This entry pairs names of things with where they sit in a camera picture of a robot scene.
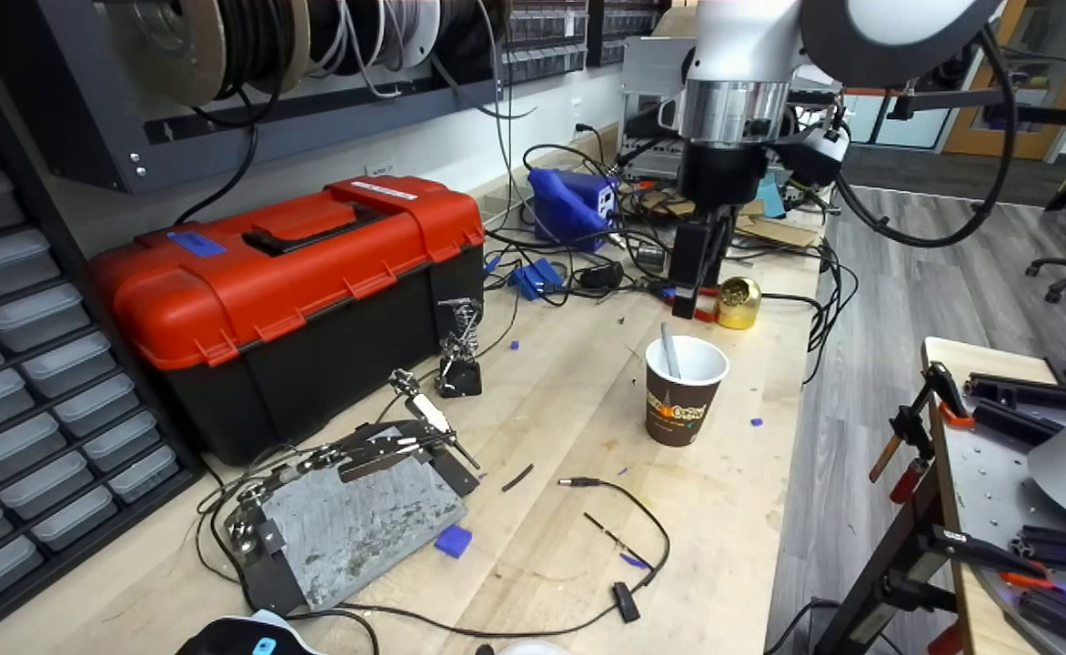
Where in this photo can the black bar clamp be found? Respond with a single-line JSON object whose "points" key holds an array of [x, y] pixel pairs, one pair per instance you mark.
{"points": [[1060, 566], [1015, 395], [944, 391]]}

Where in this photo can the thin black probe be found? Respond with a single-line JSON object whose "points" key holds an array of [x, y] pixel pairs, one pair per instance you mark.
{"points": [[612, 540]]}

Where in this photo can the black horizontal bar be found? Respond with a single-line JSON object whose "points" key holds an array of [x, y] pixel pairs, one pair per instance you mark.
{"points": [[1043, 113]]}

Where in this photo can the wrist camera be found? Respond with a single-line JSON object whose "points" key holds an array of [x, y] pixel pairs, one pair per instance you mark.
{"points": [[820, 152]]}

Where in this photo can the brown cardboard piece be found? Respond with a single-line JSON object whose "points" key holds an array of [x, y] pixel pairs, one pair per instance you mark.
{"points": [[779, 227]]}

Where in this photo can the red black toolbox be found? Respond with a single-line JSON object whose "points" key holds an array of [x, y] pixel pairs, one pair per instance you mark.
{"points": [[279, 278]]}

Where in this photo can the blue soldering station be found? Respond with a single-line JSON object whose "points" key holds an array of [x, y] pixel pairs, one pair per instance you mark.
{"points": [[563, 207]]}

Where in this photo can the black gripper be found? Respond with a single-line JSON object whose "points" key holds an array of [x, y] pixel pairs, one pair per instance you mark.
{"points": [[721, 176]]}

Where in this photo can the small blue block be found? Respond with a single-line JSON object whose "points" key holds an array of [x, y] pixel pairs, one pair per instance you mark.
{"points": [[451, 540]]}

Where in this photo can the grey metal spool rack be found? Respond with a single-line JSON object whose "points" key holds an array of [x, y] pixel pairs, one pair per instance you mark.
{"points": [[96, 132]]}

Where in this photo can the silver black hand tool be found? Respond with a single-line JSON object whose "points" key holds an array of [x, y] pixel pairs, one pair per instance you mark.
{"points": [[422, 411]]}

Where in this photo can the small blue device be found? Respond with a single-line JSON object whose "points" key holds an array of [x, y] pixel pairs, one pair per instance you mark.
{"points": [[536, 278]]}

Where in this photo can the grey small parts drawer cabinet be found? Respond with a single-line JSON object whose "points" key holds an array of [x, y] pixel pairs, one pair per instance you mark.
{"points": [[22, 401]]}

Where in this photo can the small black adapter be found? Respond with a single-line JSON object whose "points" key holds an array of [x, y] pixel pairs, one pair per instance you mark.
{"points": [[598, 278]]}

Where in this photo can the white black marker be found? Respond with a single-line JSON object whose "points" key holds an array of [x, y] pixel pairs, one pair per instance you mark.
{"points": [[671, 356]]}

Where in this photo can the small black stick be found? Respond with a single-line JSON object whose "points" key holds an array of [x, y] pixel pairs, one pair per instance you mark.
{"points": [[517, 480]]}

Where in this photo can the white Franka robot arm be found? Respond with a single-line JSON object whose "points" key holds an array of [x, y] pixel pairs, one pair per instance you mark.
{"points": [[738, 49]]}

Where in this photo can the black helping hand stand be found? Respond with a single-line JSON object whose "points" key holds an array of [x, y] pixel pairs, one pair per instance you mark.
{"points": [[461, 371]]}

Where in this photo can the brown paper cup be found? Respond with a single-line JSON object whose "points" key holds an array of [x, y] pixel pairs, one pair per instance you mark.
{"points": [[679, 412]]}

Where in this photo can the wooden side table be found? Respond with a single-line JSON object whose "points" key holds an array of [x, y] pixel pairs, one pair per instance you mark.
{"points": [[980, 485]]}

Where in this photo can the cyan plastic object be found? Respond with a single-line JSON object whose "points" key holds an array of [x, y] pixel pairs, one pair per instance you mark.
{"points": [[777, 195]]}

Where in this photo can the grey electronic board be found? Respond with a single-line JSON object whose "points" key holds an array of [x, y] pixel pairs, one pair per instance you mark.
{"points": [[352, 523]]}

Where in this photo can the black rounded device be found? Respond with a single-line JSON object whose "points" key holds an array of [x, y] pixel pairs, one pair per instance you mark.
{"points": [[233, 637]]}

